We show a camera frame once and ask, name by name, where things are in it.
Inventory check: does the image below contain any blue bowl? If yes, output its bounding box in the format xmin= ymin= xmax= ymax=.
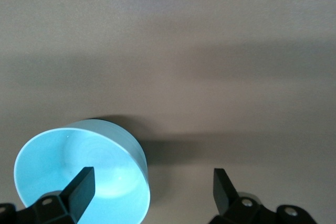
xmin=13 ymin=118 xmax=152 ymax=224

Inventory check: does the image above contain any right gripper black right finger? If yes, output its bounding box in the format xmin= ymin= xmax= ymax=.
xmin=203 ymin=168 xmax=320 ymax=224

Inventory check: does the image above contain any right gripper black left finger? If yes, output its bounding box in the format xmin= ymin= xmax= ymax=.
xmin=0 ymin=166 xmax=96 ymax=224

